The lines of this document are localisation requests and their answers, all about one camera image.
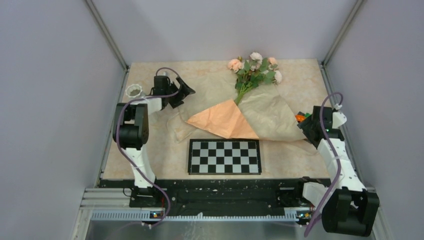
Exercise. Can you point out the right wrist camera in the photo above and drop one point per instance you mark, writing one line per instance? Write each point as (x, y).
(338, 117)

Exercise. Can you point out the black white checkerboard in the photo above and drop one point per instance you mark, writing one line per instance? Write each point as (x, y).
(224, 157)

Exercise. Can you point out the pink rose flower stem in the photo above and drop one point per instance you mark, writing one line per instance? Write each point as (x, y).
(247, 84)

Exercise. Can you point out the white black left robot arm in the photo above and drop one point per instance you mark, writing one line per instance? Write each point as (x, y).
(131, 124)

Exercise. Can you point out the orange kraft wrapping paper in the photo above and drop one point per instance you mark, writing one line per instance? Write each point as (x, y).
(261, 114)

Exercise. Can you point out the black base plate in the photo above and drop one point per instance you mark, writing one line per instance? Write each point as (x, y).
(220, 197)

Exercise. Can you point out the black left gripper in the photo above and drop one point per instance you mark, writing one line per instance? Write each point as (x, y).
(185, 90)

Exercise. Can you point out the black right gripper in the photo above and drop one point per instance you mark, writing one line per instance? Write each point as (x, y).
(305, 125)

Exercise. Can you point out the white rose flower stem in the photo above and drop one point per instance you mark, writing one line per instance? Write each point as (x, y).
(264, 69)

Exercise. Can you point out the aluminium frame rail right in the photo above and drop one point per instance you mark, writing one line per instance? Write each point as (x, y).
(356, 68)

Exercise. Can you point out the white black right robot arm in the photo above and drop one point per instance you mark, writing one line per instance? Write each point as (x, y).
(346, 206)

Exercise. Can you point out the orange rose flower stem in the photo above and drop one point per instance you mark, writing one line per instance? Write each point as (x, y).
(236, 65)

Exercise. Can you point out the aluminium front rail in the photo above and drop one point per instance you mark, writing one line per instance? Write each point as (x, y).
(113, 204)

